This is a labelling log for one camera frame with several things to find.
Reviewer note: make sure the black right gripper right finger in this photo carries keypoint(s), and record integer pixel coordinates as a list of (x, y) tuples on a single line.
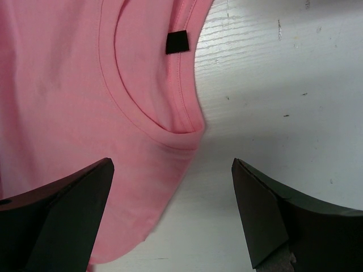
[(287, 230)]

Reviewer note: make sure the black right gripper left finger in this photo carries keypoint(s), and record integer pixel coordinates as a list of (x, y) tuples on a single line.
[(54, 227)]

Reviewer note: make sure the pink t-shirt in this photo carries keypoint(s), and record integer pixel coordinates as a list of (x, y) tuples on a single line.
[(85, 80)]

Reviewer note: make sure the black neck label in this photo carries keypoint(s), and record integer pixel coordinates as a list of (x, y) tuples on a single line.
[(177, 42)]

